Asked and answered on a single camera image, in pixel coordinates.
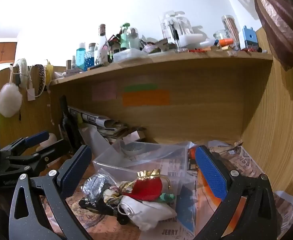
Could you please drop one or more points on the silver glitter pouch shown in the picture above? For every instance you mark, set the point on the silver glitter pouch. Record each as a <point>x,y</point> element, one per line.
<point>95,185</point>

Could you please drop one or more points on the clear glass bottle with cork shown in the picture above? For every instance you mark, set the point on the clear glass bottle with cork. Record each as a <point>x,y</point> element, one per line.
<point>102,45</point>

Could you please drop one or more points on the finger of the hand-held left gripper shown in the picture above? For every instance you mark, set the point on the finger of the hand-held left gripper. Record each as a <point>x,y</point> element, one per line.
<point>37,137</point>
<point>44,155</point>

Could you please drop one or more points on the blue liquid bottle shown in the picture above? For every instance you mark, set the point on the blue liquid bottle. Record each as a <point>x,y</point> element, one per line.
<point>81,56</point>

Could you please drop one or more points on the small white bottle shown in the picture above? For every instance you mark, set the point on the small white bottle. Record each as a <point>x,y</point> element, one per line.
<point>50,140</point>

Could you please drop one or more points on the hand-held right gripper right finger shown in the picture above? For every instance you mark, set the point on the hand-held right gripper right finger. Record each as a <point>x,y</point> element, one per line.
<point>211,173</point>

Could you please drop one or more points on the blue and white pencil sharpener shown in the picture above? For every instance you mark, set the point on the blue and white pencil sharpener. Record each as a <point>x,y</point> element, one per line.
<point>248,38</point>

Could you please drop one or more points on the orange sticky note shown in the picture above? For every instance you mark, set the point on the orange sticky note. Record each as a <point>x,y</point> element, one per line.
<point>146,98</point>

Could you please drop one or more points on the white plastic box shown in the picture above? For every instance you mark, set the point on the white plastic box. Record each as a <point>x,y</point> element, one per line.
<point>190,41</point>

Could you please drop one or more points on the floral patterned cloth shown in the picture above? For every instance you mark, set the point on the floral patterned cloth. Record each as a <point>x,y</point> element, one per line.
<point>114,192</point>

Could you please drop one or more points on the orange paper sheet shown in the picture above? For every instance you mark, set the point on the orange paper sheet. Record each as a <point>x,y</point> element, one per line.
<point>211,206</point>

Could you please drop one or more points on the white fluffy pom-pom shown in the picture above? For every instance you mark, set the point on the white fluffy pom-pom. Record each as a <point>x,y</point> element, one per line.
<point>9,100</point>

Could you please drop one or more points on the yellow hanging cloth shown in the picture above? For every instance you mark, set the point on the yellow hanging cloth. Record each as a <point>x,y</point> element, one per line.
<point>49,72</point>

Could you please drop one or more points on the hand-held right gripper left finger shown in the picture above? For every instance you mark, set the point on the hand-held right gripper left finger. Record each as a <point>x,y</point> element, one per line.
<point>77,170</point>

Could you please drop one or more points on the clear round-top bottle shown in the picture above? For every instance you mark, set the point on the clear round-top bottle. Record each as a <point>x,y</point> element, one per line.
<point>133,38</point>

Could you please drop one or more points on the red pouch with gold trim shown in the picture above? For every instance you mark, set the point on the red pouch with gold trim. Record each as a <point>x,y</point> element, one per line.
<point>146,186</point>

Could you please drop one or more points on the brown patterned headband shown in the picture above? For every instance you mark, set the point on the brown patterned headband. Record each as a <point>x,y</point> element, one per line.
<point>40,78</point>

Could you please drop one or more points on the small glass jar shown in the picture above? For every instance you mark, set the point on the small glass jar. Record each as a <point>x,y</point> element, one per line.
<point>221,36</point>

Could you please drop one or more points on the green pump bottle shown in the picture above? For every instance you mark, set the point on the green pump bottle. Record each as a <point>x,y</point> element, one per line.
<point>124,37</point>

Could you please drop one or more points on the clear plastic storage box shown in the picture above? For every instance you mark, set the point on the clear plastic storage box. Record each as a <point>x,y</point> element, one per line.
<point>136,163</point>

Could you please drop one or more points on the white paper tag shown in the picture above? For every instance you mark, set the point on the white paper tag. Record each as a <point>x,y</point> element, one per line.
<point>31,94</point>

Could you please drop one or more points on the dark brown curved object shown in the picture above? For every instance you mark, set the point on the dark brown curved object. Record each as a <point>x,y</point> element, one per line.
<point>279,17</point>

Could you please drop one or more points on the stack of folded magazines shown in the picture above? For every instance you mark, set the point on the stack of folded magazines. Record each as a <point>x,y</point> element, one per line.
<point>106,127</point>

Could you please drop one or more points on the pink sticky note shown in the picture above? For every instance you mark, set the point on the pink sticky note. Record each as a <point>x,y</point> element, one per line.
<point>104,91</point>

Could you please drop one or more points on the tall jar with copper contents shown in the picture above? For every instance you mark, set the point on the tall jar with copper contents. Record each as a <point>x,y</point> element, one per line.
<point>230,28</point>

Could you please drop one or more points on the clear acrylic organizer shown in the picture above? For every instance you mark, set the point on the clear acrylic organizer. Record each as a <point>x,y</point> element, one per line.
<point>175,28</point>

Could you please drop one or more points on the green sticky note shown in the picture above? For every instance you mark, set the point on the green sticky note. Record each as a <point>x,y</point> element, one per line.
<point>141,87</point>

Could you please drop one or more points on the blue card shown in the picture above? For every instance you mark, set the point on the blue card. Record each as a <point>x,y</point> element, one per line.
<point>186,205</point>

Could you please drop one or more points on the teal plastic clip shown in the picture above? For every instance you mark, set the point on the teal plastic clip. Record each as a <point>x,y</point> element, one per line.
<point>167,197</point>

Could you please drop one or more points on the white fluffy headband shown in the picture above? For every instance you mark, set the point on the white fluffy headband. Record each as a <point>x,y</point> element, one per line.
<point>23,71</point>

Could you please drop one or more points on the wooden cabinet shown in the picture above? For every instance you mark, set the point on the wooden cabinet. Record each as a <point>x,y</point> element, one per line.
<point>1,52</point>

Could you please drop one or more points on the wooden desk shelf unit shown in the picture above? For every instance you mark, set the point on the wooden desk shelf unit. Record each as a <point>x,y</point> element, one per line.
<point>199,100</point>

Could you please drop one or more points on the white tube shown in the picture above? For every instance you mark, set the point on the white tube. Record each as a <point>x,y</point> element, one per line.
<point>207,43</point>

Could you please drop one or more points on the orange marker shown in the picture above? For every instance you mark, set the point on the orange marker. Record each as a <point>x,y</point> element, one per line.
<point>226,42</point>

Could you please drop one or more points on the translucent flat plastic box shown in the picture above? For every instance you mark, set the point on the translucent flat plastic box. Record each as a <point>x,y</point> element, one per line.
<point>129,55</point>

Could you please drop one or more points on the jar of blue beads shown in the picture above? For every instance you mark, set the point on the jar of blue beads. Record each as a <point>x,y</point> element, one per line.
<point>89,57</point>

